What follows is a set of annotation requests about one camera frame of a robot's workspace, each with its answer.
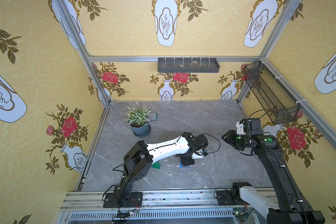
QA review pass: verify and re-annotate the long green lego brick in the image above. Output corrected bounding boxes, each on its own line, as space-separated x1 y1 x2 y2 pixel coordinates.
151 161 161 169

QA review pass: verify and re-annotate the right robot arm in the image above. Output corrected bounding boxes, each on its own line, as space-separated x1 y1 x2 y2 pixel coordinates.
222 118 325 224

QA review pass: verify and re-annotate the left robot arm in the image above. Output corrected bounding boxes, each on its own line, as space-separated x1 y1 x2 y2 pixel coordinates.
114 132 208 207

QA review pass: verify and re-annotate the grey teal sponge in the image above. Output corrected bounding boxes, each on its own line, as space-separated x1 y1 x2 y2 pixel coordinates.
148 113 157 121

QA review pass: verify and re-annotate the potted plant grey pot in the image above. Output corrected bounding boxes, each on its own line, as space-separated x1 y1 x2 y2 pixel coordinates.
125 104 151 137

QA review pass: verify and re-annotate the black wire mesh basket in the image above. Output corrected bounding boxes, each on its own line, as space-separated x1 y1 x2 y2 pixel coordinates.
243 62 300 124

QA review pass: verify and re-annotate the aluminium rail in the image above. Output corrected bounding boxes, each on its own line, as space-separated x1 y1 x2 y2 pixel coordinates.
55 188 278 224

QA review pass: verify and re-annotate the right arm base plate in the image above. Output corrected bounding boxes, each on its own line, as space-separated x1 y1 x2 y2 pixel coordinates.
214 189 240 206

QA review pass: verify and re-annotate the grey wall tray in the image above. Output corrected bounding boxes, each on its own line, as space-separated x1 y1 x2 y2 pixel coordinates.
157 57 220 73

